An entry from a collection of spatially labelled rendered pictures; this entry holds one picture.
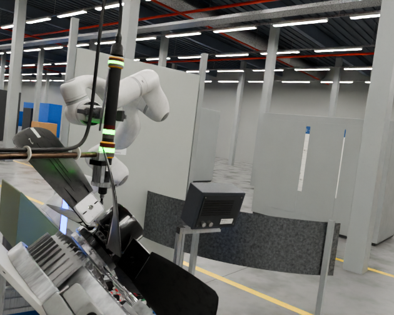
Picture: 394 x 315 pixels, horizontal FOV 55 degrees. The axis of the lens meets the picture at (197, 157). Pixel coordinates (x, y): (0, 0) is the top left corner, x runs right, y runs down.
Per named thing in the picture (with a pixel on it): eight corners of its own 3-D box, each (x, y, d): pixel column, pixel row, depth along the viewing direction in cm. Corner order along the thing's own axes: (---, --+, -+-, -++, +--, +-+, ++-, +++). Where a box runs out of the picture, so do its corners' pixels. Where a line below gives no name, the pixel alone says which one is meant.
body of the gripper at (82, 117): (104, 126, 124) (118, 128, 115) (73, 123, 118) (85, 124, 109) (107, 104, 124) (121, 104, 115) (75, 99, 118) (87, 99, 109)
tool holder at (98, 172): (102, 189, 103) (106, 154, 102) (80, 185, 105) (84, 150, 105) (120, 186, 111) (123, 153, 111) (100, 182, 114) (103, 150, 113)
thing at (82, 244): (89, 254, 90) (95, 249, 91) (63, 226, 99) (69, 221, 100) (111, 284, 99) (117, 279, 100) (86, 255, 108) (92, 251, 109)
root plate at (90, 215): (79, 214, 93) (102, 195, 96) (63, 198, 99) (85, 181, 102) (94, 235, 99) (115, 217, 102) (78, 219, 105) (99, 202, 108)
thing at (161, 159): (44, 314, 283) (72, 16, 269) (42, 311, 287) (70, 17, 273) (179, 291, 352) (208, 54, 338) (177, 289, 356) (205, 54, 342)
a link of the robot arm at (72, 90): (129, 56, 140) (67, 81, 118) (145, 97, 146) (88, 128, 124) (113, 60, 146) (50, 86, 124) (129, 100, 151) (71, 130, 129)
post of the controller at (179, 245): (175, 270, 170) (180, 227, 168) (171, 267, 172) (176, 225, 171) (181, 269, 171) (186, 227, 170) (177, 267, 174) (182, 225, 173)
